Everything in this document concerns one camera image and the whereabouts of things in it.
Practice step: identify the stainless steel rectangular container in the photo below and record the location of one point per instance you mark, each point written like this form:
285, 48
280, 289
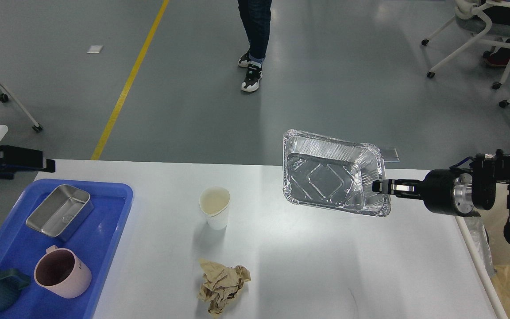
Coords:
61, 213

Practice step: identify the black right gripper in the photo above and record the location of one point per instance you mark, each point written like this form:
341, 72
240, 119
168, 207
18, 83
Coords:
442, 191

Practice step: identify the pink mug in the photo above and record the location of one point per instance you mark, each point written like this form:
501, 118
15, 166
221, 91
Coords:
62, 272

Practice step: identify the white plastic bin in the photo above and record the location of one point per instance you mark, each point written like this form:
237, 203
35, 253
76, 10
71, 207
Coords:
493, 221

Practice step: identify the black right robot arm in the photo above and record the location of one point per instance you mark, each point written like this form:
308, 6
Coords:
488, 170

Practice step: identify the grey office chair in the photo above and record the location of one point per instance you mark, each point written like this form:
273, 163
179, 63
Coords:
471, 16

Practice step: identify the plastic bag in bin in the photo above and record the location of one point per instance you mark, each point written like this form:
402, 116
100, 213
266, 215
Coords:
480, 238

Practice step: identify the blue plastic tray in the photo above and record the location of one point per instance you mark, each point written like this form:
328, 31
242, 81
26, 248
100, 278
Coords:
94, 242

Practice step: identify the crumpled brown paper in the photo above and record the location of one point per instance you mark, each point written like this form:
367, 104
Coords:
221, 285

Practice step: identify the white paper cup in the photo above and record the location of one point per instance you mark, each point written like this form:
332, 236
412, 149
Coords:
214, 203

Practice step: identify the aluminium foil tray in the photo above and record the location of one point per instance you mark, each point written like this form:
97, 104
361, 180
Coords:
328, 173

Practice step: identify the floor outlet plate right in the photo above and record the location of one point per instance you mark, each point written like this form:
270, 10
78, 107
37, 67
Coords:
390, 154

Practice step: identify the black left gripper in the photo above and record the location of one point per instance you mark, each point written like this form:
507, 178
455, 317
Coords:
17, 159

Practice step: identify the person in dark jeans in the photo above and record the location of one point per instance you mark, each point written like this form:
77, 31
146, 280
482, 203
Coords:
256, 18

